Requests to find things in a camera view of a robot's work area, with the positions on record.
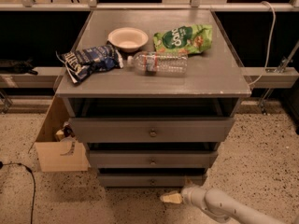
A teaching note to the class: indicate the grey drawer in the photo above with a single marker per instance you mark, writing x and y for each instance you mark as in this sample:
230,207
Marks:
152,159
150,180
142,130

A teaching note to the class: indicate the metal frame rail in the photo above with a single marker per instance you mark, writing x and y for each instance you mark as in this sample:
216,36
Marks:
124,6

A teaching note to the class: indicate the grey middle drawer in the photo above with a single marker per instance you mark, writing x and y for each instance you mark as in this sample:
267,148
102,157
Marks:
152,159

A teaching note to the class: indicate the cardboard box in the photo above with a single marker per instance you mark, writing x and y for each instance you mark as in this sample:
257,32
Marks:
56,151

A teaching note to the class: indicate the green snack bag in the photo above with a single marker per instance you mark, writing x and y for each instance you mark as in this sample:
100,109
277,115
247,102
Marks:
193,39

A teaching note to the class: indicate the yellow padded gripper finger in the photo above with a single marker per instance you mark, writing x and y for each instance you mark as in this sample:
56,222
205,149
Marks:
171,197

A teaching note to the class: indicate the grey wooden drawer cabinet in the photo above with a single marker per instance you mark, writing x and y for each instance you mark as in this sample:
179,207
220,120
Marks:
213,86

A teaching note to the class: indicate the white paper bowl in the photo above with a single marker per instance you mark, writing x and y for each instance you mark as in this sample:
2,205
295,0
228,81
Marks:
128,39

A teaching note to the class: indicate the grey bottom drawer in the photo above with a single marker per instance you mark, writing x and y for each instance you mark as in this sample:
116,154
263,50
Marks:
150,180

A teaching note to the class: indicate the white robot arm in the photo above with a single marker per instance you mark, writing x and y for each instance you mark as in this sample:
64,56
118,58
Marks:
217,205

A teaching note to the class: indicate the grey top drawer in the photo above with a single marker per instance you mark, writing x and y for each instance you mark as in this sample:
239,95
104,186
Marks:
142,130

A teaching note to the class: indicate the clear plastic water bottle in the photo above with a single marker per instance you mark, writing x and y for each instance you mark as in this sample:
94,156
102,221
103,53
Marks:
164,64

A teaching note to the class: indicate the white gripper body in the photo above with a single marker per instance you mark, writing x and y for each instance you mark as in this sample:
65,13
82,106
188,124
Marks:
188,194

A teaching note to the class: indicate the blue chip bag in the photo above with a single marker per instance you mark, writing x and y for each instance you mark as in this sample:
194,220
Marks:
80,64

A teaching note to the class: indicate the black object on ledge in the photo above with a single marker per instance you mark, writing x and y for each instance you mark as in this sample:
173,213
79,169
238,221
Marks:
8,66

